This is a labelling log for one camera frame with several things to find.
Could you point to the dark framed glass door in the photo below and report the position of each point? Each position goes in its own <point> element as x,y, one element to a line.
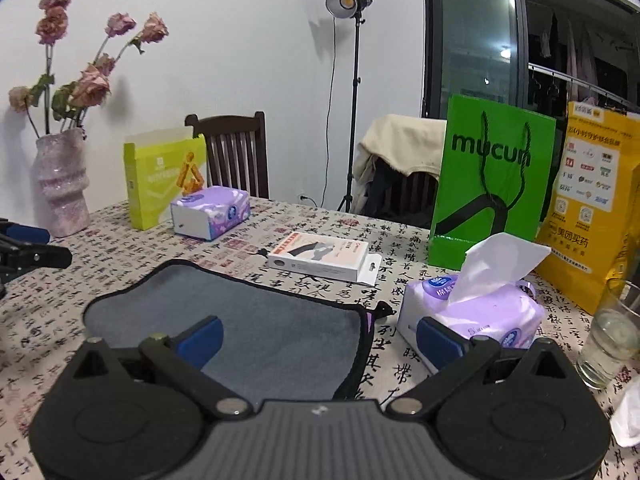
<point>475,35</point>

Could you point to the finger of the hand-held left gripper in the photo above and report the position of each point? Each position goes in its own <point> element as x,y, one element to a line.
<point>40,256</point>
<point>27,233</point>

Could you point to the dark wooden chair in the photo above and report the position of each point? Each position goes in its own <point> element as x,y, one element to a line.
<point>415,195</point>
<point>235,155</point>

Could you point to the yellow-green cardboard box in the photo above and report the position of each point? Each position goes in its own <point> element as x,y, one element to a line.
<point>150,185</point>

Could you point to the yellow paper bag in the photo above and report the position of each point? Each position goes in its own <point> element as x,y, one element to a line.
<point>595,200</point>

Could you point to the chair with beige cloth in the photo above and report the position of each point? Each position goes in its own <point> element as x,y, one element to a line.
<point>400,145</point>

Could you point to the flat white product box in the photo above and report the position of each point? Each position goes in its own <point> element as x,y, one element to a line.
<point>320,260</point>

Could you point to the open purple tissue pack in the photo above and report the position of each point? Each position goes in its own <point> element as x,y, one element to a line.
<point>475,310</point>

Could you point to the glass of water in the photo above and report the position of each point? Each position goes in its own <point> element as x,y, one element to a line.
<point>607,340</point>

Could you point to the small purple tissue pack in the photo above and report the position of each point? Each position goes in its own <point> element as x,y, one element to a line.
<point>210,212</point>

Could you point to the grey towel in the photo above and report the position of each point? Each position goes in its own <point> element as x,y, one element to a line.
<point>280,330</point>

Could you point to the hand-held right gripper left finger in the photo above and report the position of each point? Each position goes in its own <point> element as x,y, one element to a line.
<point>202,342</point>

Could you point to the dried pink roses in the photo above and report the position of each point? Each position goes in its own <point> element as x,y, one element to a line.
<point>92,85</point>

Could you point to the green paper bag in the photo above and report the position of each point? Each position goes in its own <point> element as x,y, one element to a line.
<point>480,195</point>

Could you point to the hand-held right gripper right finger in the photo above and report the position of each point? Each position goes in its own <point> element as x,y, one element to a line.
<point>440,344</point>

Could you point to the crumpled white tissue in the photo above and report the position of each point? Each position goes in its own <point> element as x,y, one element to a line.
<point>627,415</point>

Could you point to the pink speckled vase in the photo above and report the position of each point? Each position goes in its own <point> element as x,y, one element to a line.
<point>62,185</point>

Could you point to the hanging clothes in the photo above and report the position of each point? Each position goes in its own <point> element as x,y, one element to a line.
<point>580,60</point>

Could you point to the studio light on stand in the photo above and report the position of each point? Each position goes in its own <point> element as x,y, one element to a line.
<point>356,85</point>

